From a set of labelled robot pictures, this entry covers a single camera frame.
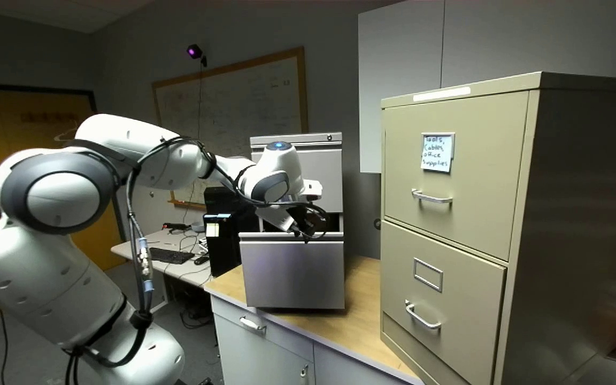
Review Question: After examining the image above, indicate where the handwritten paper note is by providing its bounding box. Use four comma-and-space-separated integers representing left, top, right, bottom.
420, 132, 456, 174

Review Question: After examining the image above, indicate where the counter drawer handle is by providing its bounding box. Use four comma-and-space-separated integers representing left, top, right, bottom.
239, 315, 267, 336

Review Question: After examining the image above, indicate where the black computer tower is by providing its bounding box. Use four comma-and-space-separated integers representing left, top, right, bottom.
203, 186, 259, 278

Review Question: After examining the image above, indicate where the white file cabinet drawer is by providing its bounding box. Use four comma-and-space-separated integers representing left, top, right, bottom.
250, 147, 344, 214
238, 230, 346, 311

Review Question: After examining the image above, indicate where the white desk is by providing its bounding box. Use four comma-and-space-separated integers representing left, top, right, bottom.
110, 227, 214, 290

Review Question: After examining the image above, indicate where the beige drawer with label frame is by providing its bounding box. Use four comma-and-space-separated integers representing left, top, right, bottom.
380, 220, 507, 385

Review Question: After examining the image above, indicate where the white file cabinet bottom drawer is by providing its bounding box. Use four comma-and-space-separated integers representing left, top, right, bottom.
238, 230, 346, 311

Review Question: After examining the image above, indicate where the wood framed whiteboard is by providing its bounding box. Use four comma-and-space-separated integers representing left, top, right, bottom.
151, 46, 309, 211

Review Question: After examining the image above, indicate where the black keyboard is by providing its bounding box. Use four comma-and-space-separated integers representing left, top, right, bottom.
149, 247, 196, 265

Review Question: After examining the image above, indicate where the beige drawer with paper note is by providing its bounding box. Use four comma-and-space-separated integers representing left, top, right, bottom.
382, 90, 530, 262

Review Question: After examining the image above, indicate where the white file cabinet top drawer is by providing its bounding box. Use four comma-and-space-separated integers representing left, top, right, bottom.
250, 147, 344, 214

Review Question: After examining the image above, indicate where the camera on mount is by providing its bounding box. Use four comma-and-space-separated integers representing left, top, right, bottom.
186, 43, 209, 68

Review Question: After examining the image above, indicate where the beige file cabinet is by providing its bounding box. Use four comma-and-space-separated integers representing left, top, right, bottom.
379, 72, 616, 385

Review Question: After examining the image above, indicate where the silver drawer handle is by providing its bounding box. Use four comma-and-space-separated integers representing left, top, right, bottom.
411, 188, 454, 205
404, 299, 443, 330

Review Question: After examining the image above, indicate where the grey counter drawer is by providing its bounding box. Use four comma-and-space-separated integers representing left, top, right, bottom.
210, 295, 315, 363

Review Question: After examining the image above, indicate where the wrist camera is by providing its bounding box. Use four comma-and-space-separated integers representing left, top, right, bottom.
258, 205, 297, 233

